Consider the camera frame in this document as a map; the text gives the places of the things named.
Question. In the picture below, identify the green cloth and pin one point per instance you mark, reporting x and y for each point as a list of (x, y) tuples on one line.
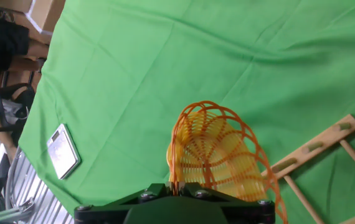
[(165, 77)]

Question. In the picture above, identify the aluminium frame rail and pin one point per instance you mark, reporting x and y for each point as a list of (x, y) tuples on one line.
[(15, 210)]

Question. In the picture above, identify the cardboard box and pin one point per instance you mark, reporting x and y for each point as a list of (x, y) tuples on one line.
[(50, 15)]

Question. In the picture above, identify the wooden dish rack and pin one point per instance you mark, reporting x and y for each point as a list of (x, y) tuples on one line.
[(320, 144)]

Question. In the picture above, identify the person in black shirt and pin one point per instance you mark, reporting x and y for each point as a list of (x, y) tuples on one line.
[(0, 40)]

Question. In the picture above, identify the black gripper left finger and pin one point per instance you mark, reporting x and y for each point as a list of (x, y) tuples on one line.
[(152, 191)]

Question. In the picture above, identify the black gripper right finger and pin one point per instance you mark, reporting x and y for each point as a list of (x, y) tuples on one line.
[(202, 193)]

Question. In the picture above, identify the orange yellow woven basket dish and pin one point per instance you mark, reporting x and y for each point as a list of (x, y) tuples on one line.
[(218, 155)]

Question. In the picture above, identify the silver digital kitchen scale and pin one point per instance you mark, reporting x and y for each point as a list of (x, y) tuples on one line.
[(62, 152)]

